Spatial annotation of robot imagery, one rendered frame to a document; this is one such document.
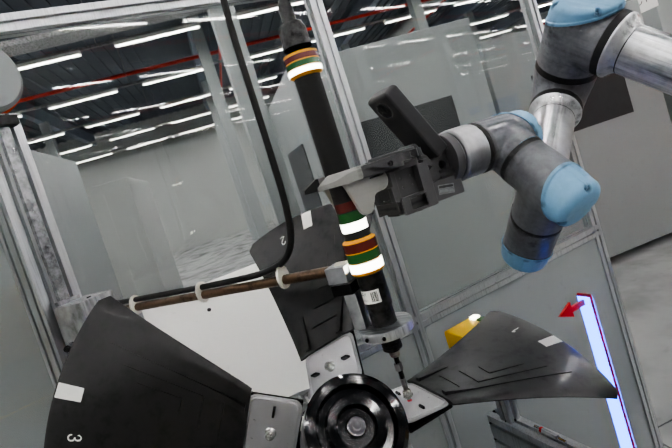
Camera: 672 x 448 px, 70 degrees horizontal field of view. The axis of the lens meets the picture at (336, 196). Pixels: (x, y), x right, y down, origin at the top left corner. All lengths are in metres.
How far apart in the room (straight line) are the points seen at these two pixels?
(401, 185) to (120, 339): 0.39
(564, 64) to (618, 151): 3.83
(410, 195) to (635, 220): 4.36
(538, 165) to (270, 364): 0.56
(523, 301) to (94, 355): 1.41
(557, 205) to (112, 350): 0.58
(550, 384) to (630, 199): 4.21
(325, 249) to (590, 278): 1.43
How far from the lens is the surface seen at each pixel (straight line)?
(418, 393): 0.70
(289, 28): 0.61
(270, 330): 0.94
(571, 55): 0.99
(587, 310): 0.88
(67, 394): 0.69
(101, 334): 0.67
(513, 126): 0.73
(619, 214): 4.80
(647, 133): 5.04
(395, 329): 0.61
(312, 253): 0.75
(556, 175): 0.68
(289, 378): 0.90
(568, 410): 2.01
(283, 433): 0.65
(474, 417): 1.72
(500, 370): 0.72
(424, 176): 0.63
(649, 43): 0.96
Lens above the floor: 1.50
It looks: 3 degrees down
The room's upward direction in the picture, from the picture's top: 18 degrees counter-clockwise
